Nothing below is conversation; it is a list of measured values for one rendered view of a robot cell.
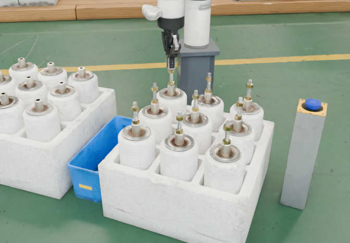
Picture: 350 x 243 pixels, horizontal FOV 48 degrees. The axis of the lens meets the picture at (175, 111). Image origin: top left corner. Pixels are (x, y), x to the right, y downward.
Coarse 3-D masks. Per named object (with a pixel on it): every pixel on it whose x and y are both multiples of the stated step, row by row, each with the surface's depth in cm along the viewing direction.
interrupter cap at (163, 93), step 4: (164, 88) 122; (176, 88) 122; (160, 92) 120; (164, 92) 120; (176, 92) 121; (180, 92) 120; (160, 96) 118; (164, 96) 118; (168, 96) 117; (172, 96) 117; (176, 96) 118; (180, 96) 117
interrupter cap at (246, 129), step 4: (232, 120) 106; (224, 124) 104; (232, 124) 104; (244, 124) 104; (248, 124) 104; (232, 128) 103; (244, 128) 103; (248, 128) 102; (232, 132) 101; (236, 132) 101; (240, 132) 101; (244, 132) 101; (248, 132) 100; (236, 136) 100; (240, 136) 99
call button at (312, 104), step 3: (309, 99) 101; (312, 99) 101; (315, 99) 101; (306, 102) 99; (309, 102) 99; (312, 102) 99; (315, 102) 99; (318, 102) 99; (306, 105) 99; (309, 105) 98; (312, 105) 98; (315, 105) 98; (318, 105) 98; (309, 108) 99; (312, 108) 99; (315, 108) 99
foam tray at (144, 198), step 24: (264, 120) 120; (264, 144) 109; (120, 168) 99; (264, 168) 114; (120, 192) 102; (144, 192) 99; (168, 192) 96; (192, 192) 93; (216, 192) 92; (240, 192) 92; (120, 216) 107; (144, 216) 103; (168, 216) 99; (192, 216) 96; (216, 216) 93; (240, 216) 90; (192, 240) 100; (216, 240) 97; (240, 240) 94
